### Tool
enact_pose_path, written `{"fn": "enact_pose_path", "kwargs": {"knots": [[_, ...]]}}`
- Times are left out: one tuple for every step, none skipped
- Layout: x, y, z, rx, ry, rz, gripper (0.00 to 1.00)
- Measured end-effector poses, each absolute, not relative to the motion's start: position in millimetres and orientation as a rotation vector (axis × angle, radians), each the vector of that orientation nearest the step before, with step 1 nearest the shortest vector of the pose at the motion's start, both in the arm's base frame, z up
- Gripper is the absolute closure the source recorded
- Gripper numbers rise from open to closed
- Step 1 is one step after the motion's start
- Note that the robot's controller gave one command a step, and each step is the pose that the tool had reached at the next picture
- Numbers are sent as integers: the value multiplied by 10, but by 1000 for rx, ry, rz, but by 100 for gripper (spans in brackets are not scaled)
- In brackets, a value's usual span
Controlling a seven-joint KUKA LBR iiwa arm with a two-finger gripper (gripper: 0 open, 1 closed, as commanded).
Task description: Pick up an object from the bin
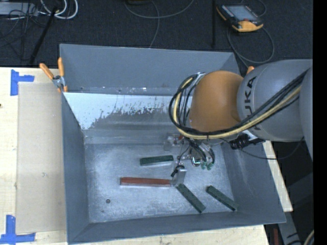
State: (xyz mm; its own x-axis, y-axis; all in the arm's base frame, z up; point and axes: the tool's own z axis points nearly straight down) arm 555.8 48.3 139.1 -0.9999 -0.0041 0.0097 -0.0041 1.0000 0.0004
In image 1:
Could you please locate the pale wood flat board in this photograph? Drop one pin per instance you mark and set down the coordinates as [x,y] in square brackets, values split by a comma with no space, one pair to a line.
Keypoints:
[38,157]

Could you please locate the black cylinder on white bracket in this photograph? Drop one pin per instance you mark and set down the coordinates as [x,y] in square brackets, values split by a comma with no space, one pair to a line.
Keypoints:
[241,141]

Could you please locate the dark green flat block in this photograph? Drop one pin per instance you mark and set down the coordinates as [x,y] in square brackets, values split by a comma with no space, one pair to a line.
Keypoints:
[156,160]
[221,198]
[191,198]

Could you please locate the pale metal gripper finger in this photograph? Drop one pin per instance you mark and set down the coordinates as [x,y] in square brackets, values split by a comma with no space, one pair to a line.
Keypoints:
[172,142]
[180,177]

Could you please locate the red-brown flat block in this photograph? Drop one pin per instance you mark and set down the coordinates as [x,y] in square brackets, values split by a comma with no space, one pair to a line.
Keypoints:
[144,181]

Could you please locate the grey metal bin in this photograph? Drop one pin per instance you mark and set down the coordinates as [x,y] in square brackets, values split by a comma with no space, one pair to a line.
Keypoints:
[132,198]

